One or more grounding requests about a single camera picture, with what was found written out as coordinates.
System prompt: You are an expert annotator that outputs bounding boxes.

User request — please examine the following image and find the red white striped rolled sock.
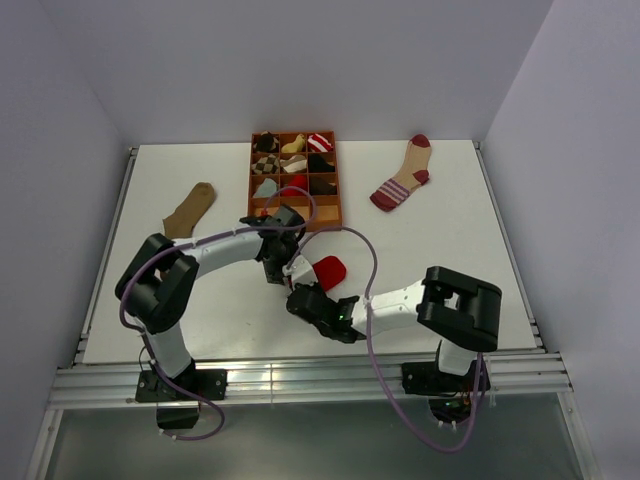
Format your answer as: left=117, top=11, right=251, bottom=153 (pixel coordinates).
left=307, top=133, right=334, bottom=153

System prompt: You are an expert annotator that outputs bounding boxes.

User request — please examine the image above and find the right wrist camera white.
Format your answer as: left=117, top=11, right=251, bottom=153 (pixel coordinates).
left=282, top=255, right=318, bottom=290

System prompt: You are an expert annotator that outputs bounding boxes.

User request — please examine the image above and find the red sock with white pattern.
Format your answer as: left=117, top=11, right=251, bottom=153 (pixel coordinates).
left=312, top=255, right=347, bottom=292

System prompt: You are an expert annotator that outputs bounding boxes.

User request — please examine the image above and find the orange wooden compartment tray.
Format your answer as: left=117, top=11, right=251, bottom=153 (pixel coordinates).
left=247, top=130, right=343, bottom=231

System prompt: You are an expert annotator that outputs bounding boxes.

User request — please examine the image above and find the beige brown striped rolled sock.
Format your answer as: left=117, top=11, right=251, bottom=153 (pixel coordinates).
left=279, top=154, right=307, bottom=174

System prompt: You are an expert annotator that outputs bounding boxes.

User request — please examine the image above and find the black box under rail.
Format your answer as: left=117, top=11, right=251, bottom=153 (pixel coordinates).
left=156, top=407, right=200, bottom=431

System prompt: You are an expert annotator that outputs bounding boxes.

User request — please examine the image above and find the checkered rolled sock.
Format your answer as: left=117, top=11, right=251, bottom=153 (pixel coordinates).
left=251, top=154, right=280, bottom=175

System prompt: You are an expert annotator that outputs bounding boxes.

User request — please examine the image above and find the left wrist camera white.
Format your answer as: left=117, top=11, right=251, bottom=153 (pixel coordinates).
left=256, top=207, right=279, bottom=218

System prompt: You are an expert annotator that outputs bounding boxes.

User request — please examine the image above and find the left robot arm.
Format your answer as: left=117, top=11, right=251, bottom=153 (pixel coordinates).
left=115, top=205, right=305, bottom=399

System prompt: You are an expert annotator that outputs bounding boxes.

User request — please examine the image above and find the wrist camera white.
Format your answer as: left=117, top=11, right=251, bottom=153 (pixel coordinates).
left=256, top=207, right=279, bottom=218
left=282, top=255, right=318, bottom=290

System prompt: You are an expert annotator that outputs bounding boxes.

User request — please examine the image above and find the dark brown black rolled sock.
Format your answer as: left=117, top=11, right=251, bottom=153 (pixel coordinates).
left=309, top=176, right=338, bottom=196

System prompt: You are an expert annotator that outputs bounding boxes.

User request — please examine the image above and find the aluminium front rail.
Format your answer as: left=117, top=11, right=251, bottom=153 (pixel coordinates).
left=47, top=353, right=573, bottom=410

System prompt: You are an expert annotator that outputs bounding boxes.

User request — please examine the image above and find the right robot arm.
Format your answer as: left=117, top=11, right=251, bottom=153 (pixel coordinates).
left=283, top=266, right=502, bottom=390

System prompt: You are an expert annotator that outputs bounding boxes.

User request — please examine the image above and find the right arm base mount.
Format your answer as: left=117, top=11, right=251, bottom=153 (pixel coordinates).
left=401, top=361, right=477, bottom=396

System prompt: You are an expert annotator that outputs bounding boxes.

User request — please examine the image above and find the light blue rolled sock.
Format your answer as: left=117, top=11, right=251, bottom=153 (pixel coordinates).
left=253, top=178, right=278, bottom=198

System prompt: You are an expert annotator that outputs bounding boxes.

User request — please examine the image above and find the yellow rolled sock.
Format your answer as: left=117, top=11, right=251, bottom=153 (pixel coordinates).
left=281, top=134, right=306, bottom=153

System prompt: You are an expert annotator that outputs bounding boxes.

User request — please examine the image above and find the beige maroon striped sock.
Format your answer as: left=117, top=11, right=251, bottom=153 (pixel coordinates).
left=369, top=134, right=432, bottom=212

